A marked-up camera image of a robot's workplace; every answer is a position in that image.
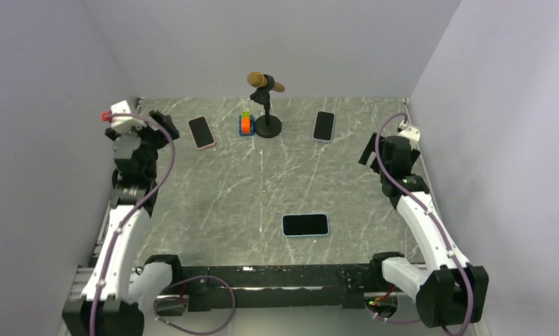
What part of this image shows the phone in pink case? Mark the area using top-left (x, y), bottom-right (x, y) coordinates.
top-left (187, 115), bottom-right (216, 150)

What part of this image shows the black microphone stand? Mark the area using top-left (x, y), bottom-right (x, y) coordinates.
top-left (250, 88), bottom-right (282, 139)

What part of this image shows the wooden toy microphone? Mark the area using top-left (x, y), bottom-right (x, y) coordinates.
top-left (247, 71), bottom-right (285, 92)

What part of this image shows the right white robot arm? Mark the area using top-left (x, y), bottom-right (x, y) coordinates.
top-left (359, 134), bottom-right (489, 328)

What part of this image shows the colourful toy block stack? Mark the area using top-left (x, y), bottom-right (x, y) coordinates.
top-left (239, 111), bottom-right (255, 137)

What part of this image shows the light blue phone case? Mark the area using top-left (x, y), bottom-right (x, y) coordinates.
top-left (281, 213), bottom-right (330, 238)

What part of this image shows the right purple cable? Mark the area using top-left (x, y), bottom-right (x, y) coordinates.
top-left (365, 112), bottom-right (475, 336)

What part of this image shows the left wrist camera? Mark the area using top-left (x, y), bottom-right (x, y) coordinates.
top-left (101, 100), bottom-right (146, 134)

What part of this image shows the lilac phone case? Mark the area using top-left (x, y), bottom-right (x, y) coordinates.
top-left (311, 111), bottom-right (337, 144)

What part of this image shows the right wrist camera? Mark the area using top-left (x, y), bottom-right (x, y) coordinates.
top-left (397, 120), bottom-right (420, 144)

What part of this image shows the black base frame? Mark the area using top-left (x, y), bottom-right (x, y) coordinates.
top-left (160, 264), bottom-right (403, 312)

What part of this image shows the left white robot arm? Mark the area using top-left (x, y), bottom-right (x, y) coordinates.
top-left (62, 110), bottom-right (184, 335)

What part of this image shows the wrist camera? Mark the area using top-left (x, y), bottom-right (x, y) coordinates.
top-left (101, 100), bottom-right (146, 134)
top-left (397, 120), bottom-right (420, 144)

